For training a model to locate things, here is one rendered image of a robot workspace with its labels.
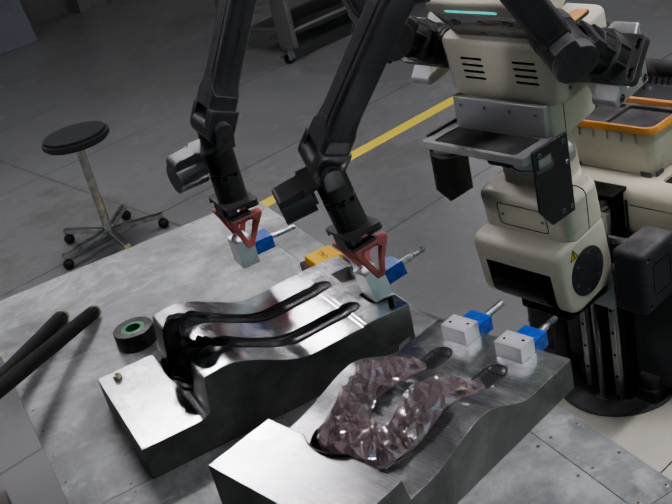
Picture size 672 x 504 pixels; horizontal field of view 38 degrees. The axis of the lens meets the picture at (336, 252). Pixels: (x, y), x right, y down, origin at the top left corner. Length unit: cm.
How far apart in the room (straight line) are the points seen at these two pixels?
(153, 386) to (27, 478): 153
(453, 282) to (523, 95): 171
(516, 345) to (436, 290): 195
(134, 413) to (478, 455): 58
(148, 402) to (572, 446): 69
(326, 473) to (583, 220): 86
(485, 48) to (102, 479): 101
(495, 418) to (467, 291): 204
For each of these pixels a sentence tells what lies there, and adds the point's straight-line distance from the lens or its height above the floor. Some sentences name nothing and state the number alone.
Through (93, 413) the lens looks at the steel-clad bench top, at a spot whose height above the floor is 80.
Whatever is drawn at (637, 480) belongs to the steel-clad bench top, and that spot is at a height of 80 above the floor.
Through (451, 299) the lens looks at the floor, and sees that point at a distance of 339.
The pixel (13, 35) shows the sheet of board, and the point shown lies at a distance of 942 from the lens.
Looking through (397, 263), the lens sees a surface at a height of 94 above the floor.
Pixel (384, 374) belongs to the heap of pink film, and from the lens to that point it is 147.
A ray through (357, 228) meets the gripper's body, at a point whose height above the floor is 103.
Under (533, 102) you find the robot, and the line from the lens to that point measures 185.
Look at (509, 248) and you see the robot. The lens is 199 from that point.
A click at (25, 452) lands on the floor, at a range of 332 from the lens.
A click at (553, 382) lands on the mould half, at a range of 151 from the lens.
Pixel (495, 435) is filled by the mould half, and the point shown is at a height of 85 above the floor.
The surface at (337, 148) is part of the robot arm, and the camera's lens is 152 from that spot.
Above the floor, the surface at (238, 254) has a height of 94.
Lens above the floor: 174
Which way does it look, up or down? 27 degrees down
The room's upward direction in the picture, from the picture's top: 14 degrees counter-clockwise
